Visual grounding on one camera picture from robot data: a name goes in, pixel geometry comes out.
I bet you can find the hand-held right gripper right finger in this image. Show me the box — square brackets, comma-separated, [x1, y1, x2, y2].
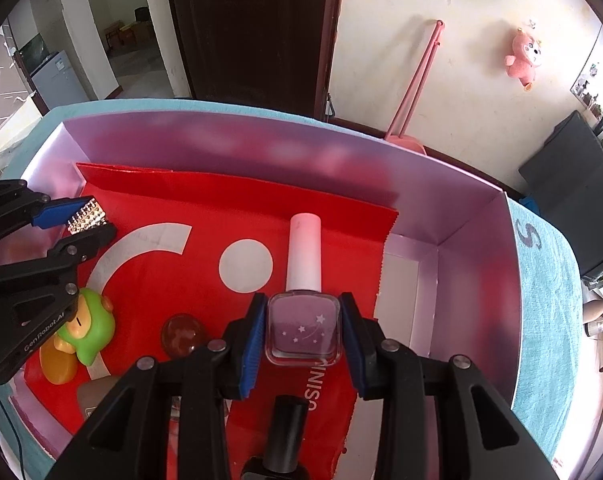
[337, 292, 559, 480]

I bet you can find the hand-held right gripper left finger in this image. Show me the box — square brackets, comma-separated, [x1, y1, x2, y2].
[46, 292, 269, 480]

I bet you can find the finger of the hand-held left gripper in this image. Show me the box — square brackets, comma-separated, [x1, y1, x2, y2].
[0, 224, 118, 311]
[0, 179, 100, 250]

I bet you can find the gold studded cylinder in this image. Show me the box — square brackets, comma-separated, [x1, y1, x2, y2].
[67, 200, 107, 235]

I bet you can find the pink nail polish bottle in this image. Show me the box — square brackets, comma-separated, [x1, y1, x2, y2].
[264, 213, 343, 367]

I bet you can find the brown glitter bottle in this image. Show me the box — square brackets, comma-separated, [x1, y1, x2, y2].
[161, 313, 209, 361]

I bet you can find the green and yellow toy figure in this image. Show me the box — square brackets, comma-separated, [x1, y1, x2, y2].
[51, 287, 117, 368]

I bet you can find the taupe eyeshadow case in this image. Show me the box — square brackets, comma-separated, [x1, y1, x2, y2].
[76, 377, 123, 422]

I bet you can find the lavender cardboard box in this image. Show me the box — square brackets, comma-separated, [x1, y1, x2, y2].
[0, 105, 525, 480]

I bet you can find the black bottle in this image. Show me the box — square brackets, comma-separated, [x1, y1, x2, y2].
[241, 395, 312, 480]

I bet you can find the red paper bag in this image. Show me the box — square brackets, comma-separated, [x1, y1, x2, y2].
[24, 162, 399, 480]

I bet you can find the pale blue refrigerator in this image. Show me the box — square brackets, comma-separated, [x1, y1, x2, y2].
[31, 50, 89, 106]

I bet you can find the pink dustpan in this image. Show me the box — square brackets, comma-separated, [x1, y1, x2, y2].
[384, 20, 428, 157]

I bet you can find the dark wooden door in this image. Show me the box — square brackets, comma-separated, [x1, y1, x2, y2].
[164, 0, 347, 121]

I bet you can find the dark cloth covered table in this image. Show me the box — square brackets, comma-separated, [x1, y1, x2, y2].
[519, 110, 603, 281]

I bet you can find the pink plush toy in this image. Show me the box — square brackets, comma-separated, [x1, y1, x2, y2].
[504, 27, 543, 92]

